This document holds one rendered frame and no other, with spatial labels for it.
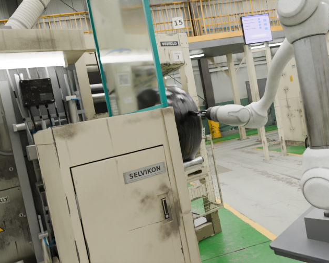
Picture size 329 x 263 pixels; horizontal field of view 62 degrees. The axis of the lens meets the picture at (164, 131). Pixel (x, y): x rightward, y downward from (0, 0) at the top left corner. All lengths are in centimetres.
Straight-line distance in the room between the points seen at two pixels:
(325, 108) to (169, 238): 66
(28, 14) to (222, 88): 1063
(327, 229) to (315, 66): 62
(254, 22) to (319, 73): 502
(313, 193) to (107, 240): 66
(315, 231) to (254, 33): 501
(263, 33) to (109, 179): 546
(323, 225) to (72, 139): 97
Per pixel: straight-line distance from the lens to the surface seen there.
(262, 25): 609
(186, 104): 173
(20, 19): 201
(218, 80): 1212
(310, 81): 104
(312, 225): 128
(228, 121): 139
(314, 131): 105
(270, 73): 133
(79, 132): 81
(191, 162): 185
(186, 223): 100
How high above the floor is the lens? 124
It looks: 3 degrees down
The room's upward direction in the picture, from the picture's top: 11 degrees counter-clockwise
